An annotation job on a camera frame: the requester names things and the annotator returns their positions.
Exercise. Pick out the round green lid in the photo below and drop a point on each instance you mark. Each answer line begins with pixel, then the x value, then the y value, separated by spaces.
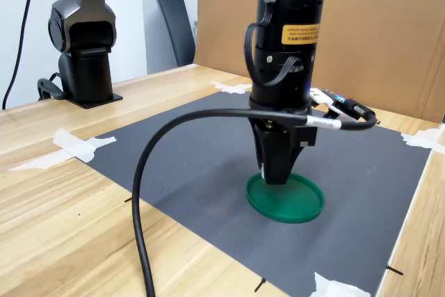
pixel 295 203

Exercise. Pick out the large white tape patch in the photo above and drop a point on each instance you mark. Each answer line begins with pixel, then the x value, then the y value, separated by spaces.
pixel 62 151

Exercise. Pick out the small black pin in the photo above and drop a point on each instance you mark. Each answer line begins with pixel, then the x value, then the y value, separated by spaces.
pixel 260 284
pixel 128 199
pixel 394 270

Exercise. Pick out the dark grey mat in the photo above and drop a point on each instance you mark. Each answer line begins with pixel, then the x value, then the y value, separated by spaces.
pixel 208 178

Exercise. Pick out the black table clamp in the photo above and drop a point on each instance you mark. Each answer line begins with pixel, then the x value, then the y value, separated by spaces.
pixel 47 86

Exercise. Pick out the brown cardboard partition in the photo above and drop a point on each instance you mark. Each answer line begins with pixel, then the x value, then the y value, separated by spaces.
pixel 382 32

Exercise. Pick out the small white camera box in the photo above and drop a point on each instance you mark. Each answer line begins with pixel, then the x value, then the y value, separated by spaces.
pixel 327 97

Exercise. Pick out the dark grey chair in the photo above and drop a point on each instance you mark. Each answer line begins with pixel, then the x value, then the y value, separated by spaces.
pixel 175 25

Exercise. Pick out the small white tape patch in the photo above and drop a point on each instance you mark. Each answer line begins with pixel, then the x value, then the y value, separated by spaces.
pixel 229 87
pixel 424 138
pixel 330 288

